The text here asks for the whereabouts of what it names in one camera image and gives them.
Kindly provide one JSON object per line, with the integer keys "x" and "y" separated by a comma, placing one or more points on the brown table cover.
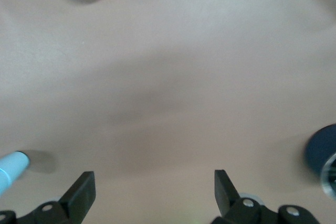
{"x": 168, "y": 77}

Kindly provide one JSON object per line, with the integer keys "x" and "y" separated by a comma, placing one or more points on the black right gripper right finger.
{"x": 228, "y": 203}

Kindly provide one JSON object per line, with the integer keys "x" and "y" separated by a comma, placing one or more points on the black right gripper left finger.
{"x": 76, "y": 203}

